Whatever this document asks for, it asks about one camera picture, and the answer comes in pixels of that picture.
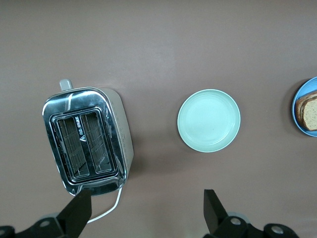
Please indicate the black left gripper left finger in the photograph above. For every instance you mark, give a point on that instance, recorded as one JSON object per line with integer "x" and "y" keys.
{"x": 76, "y": 213}

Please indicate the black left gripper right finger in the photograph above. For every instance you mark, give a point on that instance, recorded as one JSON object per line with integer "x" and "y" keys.
{"x": 215, "y": 210}

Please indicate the blue round plate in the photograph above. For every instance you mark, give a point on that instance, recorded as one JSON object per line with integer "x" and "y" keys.
{"x": 294, "y": 119}

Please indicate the brown bread slice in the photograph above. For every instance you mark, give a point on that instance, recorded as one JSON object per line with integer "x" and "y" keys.
{"x": 311, "y": 115}
{"x": 300, "y": 109}

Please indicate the pale green round plate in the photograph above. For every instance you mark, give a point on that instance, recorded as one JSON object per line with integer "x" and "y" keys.
{"x": 209, "y": 121}

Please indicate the beige chrome two-slot toaster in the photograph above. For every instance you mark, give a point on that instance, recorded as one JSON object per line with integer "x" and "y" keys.
{"x": 119, "y": 134}

